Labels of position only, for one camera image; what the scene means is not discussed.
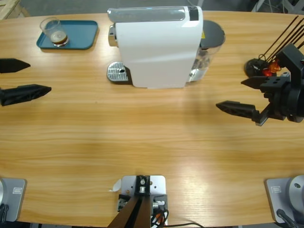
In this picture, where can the black clamp bracket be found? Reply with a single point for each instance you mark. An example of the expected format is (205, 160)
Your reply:
(121, 197)

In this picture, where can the grey metal frame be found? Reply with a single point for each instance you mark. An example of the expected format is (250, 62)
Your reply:
(259, 4)

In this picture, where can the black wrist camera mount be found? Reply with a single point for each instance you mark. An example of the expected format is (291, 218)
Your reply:
(293, 61)

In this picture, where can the clear glass cup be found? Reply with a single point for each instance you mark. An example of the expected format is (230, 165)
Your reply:
(58, 38)

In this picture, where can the grey coffee machine lever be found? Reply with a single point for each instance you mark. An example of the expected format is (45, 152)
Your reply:
(142, 14)

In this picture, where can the grey metal device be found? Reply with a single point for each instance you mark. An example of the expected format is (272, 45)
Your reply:
(158, 187)

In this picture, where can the teal plastic tray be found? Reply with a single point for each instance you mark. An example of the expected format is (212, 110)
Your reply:
(80, 33)

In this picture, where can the silver drip tray grate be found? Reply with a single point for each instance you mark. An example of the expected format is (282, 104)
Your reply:
(115, 71)

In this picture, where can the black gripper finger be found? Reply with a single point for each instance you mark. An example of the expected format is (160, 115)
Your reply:
(23, 93)
(13, 65)

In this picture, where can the white capsule coffee machine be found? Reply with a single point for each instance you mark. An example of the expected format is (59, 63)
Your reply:
(154, 52)

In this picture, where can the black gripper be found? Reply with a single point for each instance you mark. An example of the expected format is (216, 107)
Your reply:
(289, 102)

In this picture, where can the white tape piece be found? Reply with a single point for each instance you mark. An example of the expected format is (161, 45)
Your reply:
(116, 186)

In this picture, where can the clear water tank black lid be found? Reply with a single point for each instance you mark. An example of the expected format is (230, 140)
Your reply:
(212, 33)

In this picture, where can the red coffee capsule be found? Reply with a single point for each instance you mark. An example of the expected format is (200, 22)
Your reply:
(267, 72)

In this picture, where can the black capsule holder with rods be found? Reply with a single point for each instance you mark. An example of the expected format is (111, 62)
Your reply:
(253, 67)

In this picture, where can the orange coffee capsule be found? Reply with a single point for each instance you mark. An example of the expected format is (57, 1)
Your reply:
(275, 66)

